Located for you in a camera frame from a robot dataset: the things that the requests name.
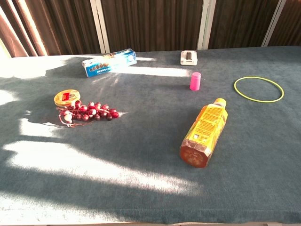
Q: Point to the white box with black insert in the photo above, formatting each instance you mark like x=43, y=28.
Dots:
x=188, y=58

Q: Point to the pink plastic cup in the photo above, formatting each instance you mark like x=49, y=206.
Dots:
x=195, y=82

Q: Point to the blue-grey table cloth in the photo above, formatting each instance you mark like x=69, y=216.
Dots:
x=150, y=146

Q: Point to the orange juice bottle yellow label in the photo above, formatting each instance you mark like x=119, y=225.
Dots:
x=207, y=127

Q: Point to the round yellow tin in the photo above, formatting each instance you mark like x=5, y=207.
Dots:
x=65, y=97

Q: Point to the red grape bunch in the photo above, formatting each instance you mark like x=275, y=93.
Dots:
x=94, y=113

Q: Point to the white window frame post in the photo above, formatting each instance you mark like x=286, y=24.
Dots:
x=100, y=23
x=274, y=22
x=205, y=23

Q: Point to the blue cookie box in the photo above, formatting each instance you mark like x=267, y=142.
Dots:
x=110, y=62

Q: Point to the brown curtain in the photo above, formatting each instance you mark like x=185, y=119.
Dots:
x=21, y=26

